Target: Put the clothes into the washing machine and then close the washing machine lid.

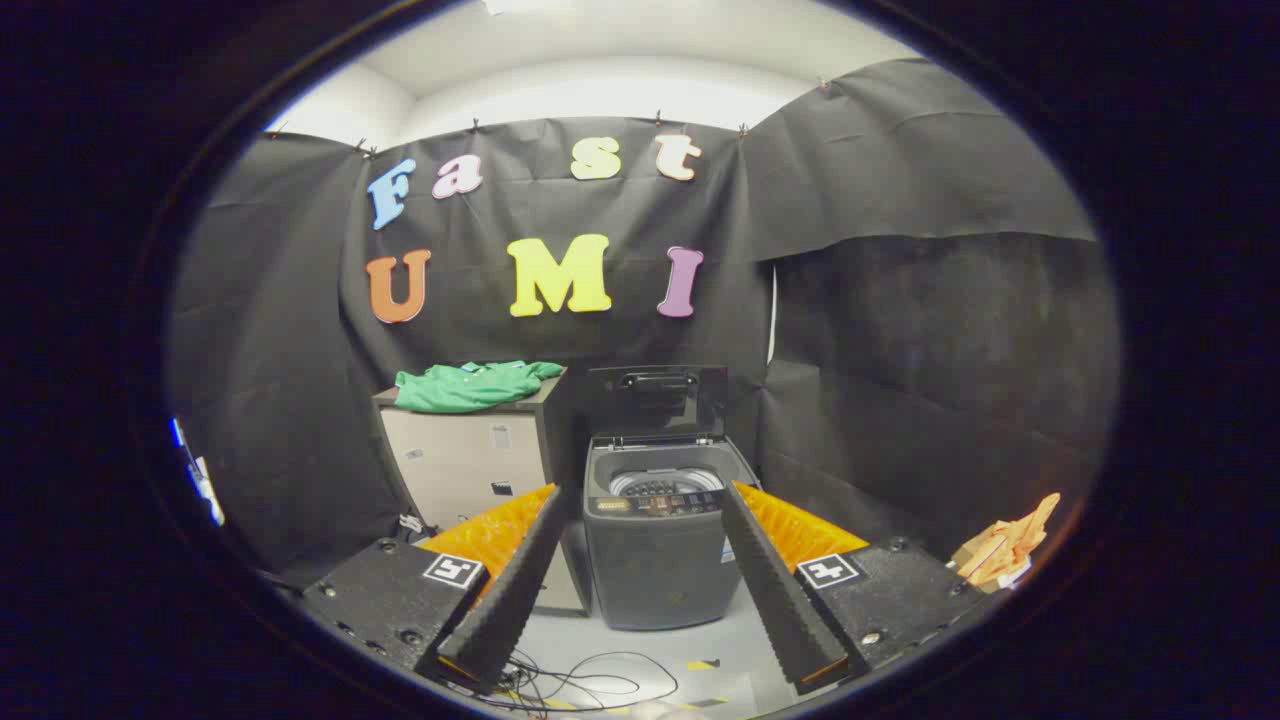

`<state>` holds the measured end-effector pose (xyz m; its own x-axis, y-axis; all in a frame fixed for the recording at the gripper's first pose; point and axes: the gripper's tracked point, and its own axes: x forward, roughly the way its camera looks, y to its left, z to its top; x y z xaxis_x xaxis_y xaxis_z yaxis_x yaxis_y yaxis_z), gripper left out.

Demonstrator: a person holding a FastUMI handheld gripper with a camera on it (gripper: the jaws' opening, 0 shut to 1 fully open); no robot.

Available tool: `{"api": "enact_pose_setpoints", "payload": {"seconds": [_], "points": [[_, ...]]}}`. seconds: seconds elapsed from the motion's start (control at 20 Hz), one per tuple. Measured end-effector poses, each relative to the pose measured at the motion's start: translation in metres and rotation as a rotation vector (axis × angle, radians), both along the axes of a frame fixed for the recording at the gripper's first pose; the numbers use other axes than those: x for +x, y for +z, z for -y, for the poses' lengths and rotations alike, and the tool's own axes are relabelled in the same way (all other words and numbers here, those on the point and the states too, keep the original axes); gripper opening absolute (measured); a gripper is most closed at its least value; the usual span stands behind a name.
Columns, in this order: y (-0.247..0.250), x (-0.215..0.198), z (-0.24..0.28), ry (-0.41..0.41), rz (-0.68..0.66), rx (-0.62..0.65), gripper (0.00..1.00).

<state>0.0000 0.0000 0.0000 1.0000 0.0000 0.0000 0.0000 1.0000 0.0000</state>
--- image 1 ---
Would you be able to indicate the dark grey washing machine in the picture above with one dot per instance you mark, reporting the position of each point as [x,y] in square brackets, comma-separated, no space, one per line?
[655,570]

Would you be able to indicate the green polo shirt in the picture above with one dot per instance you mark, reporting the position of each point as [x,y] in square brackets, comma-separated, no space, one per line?
[470,388]

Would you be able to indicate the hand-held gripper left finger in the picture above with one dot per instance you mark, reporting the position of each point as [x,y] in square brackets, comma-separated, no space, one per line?
[510,600]

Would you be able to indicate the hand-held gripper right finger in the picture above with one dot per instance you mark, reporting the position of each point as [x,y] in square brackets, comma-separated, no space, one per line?
[780,600]

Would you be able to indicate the white and blue object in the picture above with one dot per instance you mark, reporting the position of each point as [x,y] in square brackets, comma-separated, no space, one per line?
[205,485]

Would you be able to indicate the orange cloth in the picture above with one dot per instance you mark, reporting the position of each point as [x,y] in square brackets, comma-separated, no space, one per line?
[1005,545]

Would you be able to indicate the dark washing machine lid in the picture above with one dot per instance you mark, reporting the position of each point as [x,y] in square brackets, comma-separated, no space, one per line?
[655,405]

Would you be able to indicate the grey cabinet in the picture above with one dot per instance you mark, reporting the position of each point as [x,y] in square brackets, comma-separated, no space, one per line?
[460,460]

